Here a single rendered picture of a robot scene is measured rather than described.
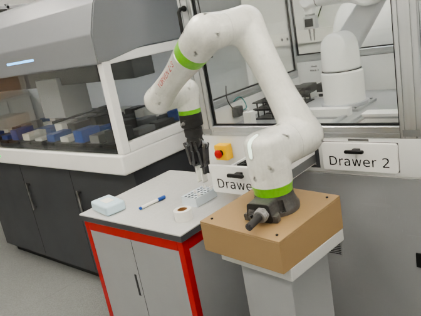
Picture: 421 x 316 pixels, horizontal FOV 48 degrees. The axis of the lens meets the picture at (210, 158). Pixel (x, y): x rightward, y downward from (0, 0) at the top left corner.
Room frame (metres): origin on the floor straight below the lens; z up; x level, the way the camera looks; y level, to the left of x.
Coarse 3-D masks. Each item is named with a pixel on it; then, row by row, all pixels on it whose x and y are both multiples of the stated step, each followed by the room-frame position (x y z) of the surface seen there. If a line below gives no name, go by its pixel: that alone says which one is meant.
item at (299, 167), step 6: (306, 156) 1.76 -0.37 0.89; (312, 156) 1.79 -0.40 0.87; (294, 162) 1.69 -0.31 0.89; (300, 162) 1.72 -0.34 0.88; (306, 162) 1.75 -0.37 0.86; (312, 162) 1.78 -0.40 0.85; (294, 168) 1.68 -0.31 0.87; (300, 168) 1.71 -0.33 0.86; (306, 168) 1.75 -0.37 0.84; (294, 174) 1.68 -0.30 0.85
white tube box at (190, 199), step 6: (192, 192) 1.85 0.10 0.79; (204, 192) 1.82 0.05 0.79; (210, 192) 1.82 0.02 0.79; (216, 192) 1.84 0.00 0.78; (186, 198) 1.79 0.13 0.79; (192, 198) 1.76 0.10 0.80; (198, 198) 1.76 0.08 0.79; (204, 198) 1.79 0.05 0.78; (210, 198) 1.81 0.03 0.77; (186, 204) 1.79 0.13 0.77; (192, 204) 1.77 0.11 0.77; (198, 204) 1.76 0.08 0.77
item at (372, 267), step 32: (352, 192) 1.71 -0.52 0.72; (384, 192) 1.62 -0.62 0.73; (416, 192) 1.55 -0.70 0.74; (352, 224) 1.72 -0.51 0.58; (384, 224) 1.63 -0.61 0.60; (416, 224) 1.55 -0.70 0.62; (352, 256) 1.73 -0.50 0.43; (384, 256) 1.64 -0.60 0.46; (416, 256) 1.55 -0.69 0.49; (352, 288) 1.74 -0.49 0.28; (384, 288) 1.65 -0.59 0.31; (416, 288) 1.56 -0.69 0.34
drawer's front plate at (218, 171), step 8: (216, 168) 1.72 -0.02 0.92; (224, 168) 1.69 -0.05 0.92; (232, 168) 1.66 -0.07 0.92; (240, 168) 1.64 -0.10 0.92; (216, 176) 1.72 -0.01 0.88; (224, 176) 1.70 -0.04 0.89; (248, 176) 1.62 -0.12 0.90; (216, 184) 1.73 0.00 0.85; (224, 184) 1.70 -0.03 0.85; (232, 184) 1.67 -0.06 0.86; (232, 192) 1.68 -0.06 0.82; (240, 192) 1.65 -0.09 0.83
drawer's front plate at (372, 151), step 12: (324, 144) 1.76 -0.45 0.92; (336, 144) 1.72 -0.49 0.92; (348, 144) 1.69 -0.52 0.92; (360, 144) 1.66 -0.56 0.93; (372, 144) 1.63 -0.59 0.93; (384, 144) 1.60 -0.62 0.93; (396, 144) 1.58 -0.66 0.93; (324, 156) 1.76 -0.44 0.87; (336, 156) 1.72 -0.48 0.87; (348, 156) 1.69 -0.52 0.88; (360, 156) 1.66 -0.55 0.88; (372, 156) 1.63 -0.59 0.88; (384, 156) 1.60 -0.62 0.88; (396, 156) 1.57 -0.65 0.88; (336, 168) 1.73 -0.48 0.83; (348, 168) 1.69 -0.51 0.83; (360, 168) 1.66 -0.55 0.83; (372, 168) 1.63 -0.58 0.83; (384, 168) 1.60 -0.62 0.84; (396, 168) 1.57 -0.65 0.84
